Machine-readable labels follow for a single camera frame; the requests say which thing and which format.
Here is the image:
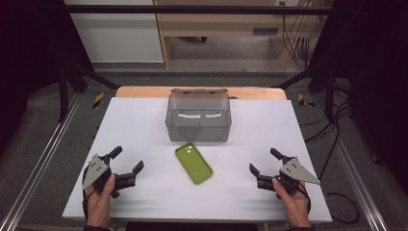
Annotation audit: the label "black metal stand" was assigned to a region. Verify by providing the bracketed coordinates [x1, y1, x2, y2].
[271, 60, 337, 123]
[57, 60, 120, 123]

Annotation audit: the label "transparent grey storage box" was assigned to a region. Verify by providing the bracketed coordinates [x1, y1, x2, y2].
[165, 88, 233, 143]

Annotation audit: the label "black floor cables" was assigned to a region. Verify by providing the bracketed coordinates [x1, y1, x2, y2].
[299, 79, 354, 181]

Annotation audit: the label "person's left hand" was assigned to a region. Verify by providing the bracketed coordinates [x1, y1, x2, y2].
[85, 173, 116, 229]

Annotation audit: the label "looped black floor cable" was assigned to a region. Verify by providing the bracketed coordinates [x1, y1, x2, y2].
[322, 191, 362, 225]

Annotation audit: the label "black curtain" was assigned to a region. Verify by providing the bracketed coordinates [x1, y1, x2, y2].
[0, 0, 94, 156]
[307, 0, 408, 189]

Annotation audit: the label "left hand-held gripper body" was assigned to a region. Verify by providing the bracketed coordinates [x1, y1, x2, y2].
[81, 153, 139, 199]

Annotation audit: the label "right hand-held gripper cable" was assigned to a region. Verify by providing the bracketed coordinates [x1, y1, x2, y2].
[297, 180, 313, 216]

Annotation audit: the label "black horizontal frame bar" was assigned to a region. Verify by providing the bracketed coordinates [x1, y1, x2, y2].
[62, 4, 335, 15]

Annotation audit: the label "light wooden desk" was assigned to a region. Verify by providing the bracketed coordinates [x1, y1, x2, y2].
[153, 0, 327, 69]

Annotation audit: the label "white cabinet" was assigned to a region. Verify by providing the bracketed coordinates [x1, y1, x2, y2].
[63, 0, 165, 64]

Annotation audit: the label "person's right hand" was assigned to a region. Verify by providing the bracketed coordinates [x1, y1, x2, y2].
[271, 156, 312, 229]

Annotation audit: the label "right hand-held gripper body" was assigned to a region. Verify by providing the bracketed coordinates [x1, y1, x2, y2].
[256, 155, 321, 197]

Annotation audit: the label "aluminium floor rail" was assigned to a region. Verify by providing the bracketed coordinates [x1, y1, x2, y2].
[0, 91, 83, 231]
[311, 95, 390, 231]

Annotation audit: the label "green phone case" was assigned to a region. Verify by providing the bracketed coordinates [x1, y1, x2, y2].
[174, 141, 215, 186]

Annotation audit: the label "black cable bundle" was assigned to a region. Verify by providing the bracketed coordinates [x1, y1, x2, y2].
[280, 1, 315, 69]

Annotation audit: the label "left hand-held gripper cable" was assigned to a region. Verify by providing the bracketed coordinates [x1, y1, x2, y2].
[81, 167, 98, 222]

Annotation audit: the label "yellow black tape mark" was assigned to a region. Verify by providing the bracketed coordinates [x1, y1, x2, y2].
[91, 91, 106, 110]
[296, 92, 317, 109]

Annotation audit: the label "hand-held gripper cable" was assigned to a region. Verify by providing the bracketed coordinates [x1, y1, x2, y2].
[297, 180, 313, 216]
[81, 167, 98, 222]

